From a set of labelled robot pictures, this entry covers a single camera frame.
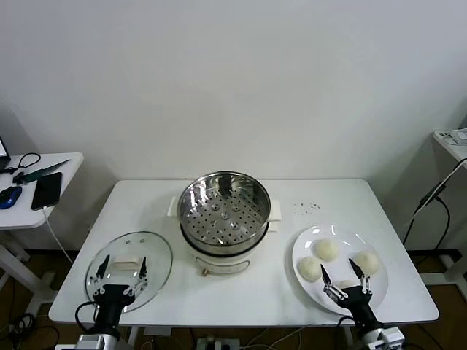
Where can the white steamed baozi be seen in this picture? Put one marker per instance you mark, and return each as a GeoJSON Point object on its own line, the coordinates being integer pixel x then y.
{"type": "Point", "coordinates": [310, 269]}
{"type": "Point", "coordinates": [366, 262]}
{"type": "Point", "coordinates": [326, 249]}
{"type": "Point", "coordinates": [344, 283]}

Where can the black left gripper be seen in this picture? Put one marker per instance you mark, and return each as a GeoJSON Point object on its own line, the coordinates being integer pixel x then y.
{"type": "Point", "coordinates": [109, 297]}

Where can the white power strip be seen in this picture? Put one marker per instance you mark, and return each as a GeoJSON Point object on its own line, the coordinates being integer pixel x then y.
{"type": "Point", "coordinates": [219, 343]}

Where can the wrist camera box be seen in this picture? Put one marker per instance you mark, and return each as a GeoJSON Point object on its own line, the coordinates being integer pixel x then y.
{"type": "Point", "coordinates": [393, 334]}
{"type": "Point", "coordinates": [89, 342]}

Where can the white device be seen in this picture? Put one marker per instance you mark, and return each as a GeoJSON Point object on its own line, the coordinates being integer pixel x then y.
{"type": "Point", "coordinates": [454, 136]}

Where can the blue computer mouse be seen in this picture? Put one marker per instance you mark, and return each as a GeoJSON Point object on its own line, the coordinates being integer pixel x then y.
{"type": "Point", "coordinates": [10, 196]}

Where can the white shelf table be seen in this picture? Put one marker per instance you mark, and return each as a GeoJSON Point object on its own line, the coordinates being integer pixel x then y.
{"type": "Point", "coordinates": [458, 155]}

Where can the stainless steel steamer basket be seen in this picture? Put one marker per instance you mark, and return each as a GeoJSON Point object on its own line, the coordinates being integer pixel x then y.
{"type": "Point", "coordinates": [219, 218]}

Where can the green flat strip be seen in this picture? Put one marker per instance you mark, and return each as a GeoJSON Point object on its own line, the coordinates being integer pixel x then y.
{"type": "Point", "coordinates": [40, 173]}

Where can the black smartphone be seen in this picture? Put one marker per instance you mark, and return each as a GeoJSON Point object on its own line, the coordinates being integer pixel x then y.
{"type": "Point", "coordinates": [46, 190]}

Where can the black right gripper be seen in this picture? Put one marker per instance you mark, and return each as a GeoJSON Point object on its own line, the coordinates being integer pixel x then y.
{"type": "Point", "coordinates": [357, 302]}

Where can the white round plate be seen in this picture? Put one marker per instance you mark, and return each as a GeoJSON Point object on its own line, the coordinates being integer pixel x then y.
{"type": "Point", "coordinates": [310, 291]}

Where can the white side table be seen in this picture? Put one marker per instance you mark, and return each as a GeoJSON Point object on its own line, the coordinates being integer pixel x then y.
{"type": "Point", "coordinates": [22, 218]}

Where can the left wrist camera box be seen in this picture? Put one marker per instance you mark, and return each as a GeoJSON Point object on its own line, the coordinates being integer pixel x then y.
{"type": "Point", "coordinates": [89, 342]}

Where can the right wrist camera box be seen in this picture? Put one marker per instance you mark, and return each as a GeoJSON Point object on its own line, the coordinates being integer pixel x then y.
{"type": "Point", "coordinates": [393, 334]}

